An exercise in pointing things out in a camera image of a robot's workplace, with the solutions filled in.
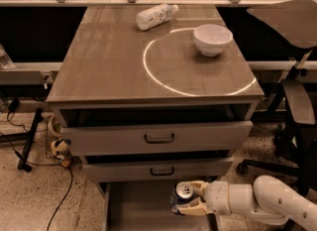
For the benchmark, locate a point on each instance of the grey drawer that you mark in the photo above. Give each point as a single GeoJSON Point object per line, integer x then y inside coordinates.
{"type": "Point", "coordinates": [156, 139]}
{"type": "Point", "coordinates": [180, 169]}

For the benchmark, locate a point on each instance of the black stand leg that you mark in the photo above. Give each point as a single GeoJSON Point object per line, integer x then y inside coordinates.
{"type": "Point", "coordinates": [23, 165]}

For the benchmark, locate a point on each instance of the top grey drawer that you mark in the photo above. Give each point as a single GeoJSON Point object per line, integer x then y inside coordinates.
{"type": "Point", "coordinates": [156, 139]}

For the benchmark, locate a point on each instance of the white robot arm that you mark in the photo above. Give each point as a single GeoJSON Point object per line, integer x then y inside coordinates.
{"type": "Point", "coordinates": [268, 200]}

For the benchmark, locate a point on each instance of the bottom open drawer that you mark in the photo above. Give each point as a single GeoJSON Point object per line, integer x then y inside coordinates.
{"type": "Point", "coordinates": [145, 206]}

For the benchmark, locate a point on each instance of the blue pepsi can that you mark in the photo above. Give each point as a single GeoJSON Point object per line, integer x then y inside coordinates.
{"type": "Point", "coordinates": [182, 194]}

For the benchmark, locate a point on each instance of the clear plastic cup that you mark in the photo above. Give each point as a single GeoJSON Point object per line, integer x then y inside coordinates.
{"type": "Point", "coordinates": [5, 61]}

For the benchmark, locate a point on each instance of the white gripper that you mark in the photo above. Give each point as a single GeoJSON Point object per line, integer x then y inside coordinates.
{"type": "Point", "coordinates": [217, 195]}

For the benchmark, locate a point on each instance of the grey drawer cabinet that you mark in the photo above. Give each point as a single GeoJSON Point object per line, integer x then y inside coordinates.
{"type": "Point", "coordinates": [115, 74]}

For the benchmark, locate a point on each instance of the white plastic bottle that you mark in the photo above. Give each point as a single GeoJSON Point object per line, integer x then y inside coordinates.
{"type": "Point", "coordinates": [155, 16]}

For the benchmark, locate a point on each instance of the middle grey drawer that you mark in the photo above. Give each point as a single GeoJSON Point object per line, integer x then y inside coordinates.
{"type": "Point", "coordinates": [180, 169]}

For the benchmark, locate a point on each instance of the white ceramic bowl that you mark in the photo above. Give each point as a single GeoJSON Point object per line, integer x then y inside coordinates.
{"type": "Point", "coordinates": [212, 39]}

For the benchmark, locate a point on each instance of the wire basket with items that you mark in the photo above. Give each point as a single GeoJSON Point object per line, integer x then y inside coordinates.
{"type": "Point", "coordinates": [56, 144]}

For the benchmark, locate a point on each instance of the black office chair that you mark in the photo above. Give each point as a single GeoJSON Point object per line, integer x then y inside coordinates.
{"type": "Point", "coordinates": [296, 21]}

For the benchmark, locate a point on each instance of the black power adapter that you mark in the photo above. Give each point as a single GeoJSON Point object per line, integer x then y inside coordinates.
{"type": "Point", "coordinates": [13, 105]}

